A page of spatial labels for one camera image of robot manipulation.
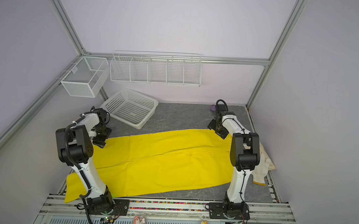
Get small white mesh wall basket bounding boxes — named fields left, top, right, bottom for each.
left=61, top=56, right=110, bottom=98

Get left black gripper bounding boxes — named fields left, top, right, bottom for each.
left=92, top=122, right=113, bottom=149

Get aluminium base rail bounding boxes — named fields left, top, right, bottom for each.
left=33, top=195, right=296, bottom=224

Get long white wire shelf basket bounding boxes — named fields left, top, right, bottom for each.
left=109, top=51, right=202, bottom=86

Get yellow trousers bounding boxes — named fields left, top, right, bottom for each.
left=63, top=121, right=237, bottom=212

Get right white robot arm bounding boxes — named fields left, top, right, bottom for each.
left=206, top=99, right=260, bottom=221

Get aluminium frame profile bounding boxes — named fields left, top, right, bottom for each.
left=0, top=0, right=309, bottom=154

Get white plastic laundry basket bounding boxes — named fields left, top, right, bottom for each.
left=101, top=88, right=159, bottom=130

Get beige leather work glove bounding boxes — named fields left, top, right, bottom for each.
left=259, top=143, right=277, bottom=171

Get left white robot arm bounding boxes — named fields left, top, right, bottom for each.
left=55, top=107, right=115, bottom=215

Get pink plush figure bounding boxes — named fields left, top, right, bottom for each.
left=133, top=216, right=146, bottom=224

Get white cotton work glove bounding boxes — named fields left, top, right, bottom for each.
left=251, top=156, right=271, bottom=186

